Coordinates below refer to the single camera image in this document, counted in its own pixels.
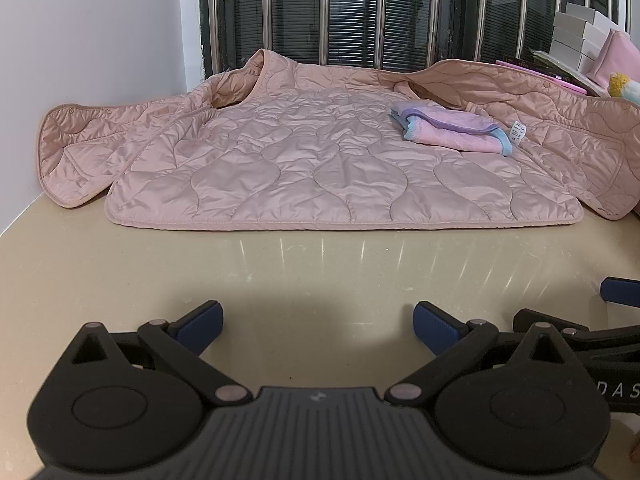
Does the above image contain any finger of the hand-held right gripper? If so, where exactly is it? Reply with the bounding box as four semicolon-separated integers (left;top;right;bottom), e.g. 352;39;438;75
600;276;640;309
512;308;640;361

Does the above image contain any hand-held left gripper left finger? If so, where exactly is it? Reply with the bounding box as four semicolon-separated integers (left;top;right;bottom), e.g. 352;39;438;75
70;300;253;407

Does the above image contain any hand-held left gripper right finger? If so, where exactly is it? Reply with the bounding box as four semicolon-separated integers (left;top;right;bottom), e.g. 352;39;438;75
384;301;590;408

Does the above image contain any pastel pink blue purple cloth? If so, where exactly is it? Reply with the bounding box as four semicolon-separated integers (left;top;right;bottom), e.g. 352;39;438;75
390;100;515;157

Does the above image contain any pink quilted jacket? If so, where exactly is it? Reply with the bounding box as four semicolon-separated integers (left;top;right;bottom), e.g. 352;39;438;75
37;49;640;232

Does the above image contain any yellow white plush toy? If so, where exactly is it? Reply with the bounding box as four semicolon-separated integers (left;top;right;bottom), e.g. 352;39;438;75
606;72;640;107

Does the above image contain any magenta flat folder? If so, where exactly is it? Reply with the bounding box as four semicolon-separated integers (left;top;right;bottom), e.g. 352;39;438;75
495;59;588;94

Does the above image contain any pink pillow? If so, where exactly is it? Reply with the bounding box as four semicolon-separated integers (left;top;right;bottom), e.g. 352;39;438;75
587;29;640;97

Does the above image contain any stack of white boxes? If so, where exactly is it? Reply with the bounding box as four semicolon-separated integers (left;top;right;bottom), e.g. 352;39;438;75
551;2;632;77

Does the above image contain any metal window grille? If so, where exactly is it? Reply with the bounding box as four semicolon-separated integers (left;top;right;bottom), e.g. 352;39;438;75
199;0;640;81

